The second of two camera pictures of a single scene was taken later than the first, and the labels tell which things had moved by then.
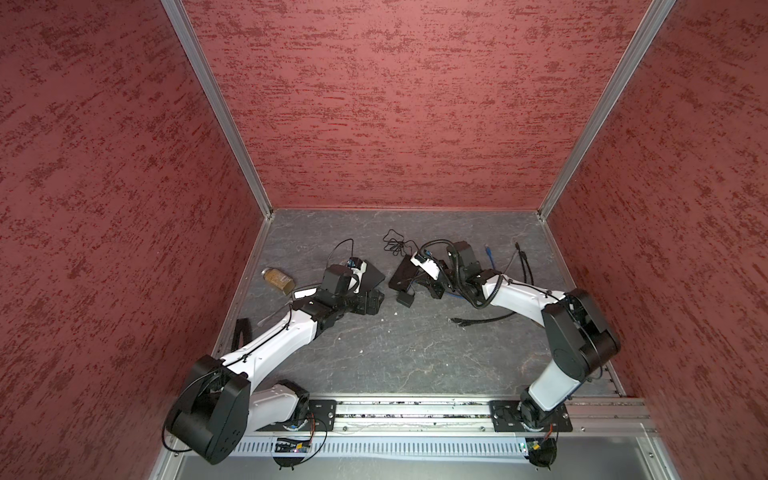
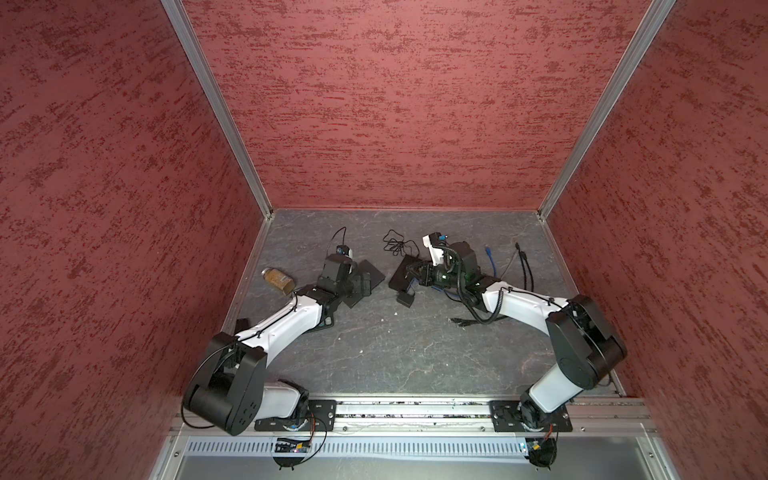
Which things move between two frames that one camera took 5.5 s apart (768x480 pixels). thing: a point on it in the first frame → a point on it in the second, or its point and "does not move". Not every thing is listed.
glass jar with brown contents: [279, 280] does not move
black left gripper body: [357, 303] → [353, 288]
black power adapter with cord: [405, 273] does not move
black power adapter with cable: [395, 242] does not move
